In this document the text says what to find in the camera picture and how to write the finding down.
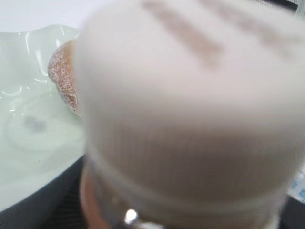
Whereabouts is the sugared bread roll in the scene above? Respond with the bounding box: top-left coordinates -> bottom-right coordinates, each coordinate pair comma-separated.
48,39 -> 81,117

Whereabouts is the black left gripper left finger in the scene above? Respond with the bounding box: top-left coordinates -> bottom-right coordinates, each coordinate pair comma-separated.
0,158 -> 86,229

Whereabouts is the green wavy glass plate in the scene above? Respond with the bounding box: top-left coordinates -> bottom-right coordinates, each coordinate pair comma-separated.
0,25 -> 83,210

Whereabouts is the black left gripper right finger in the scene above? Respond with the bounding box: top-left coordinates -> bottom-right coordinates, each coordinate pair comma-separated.
278,196 -> 305,229

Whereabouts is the brown coffee drink bottle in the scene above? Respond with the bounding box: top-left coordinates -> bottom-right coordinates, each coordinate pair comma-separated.
74,0 -> 305,229

